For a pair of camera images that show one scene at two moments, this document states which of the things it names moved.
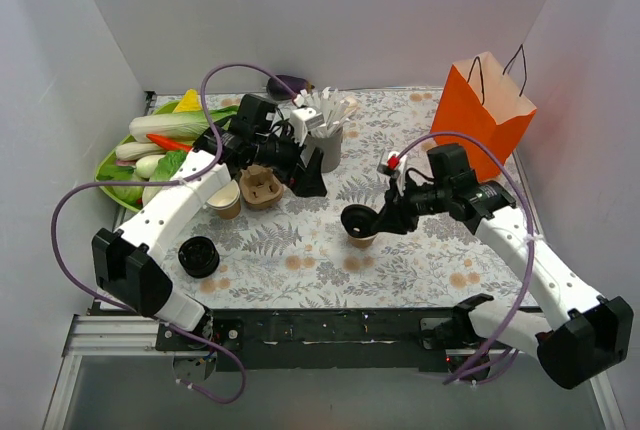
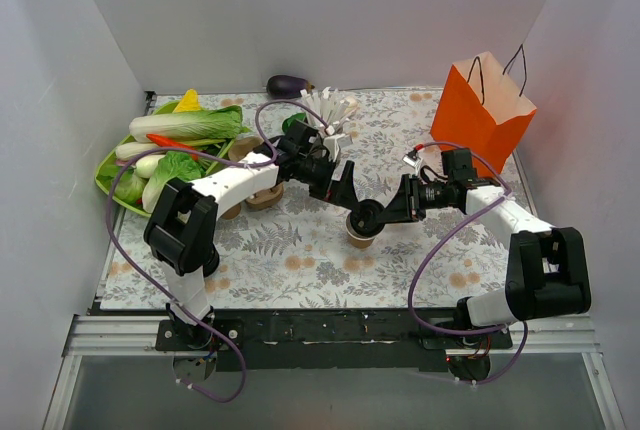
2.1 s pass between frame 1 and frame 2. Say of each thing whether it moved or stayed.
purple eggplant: stayed
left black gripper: moved
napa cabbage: stayed
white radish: stayed
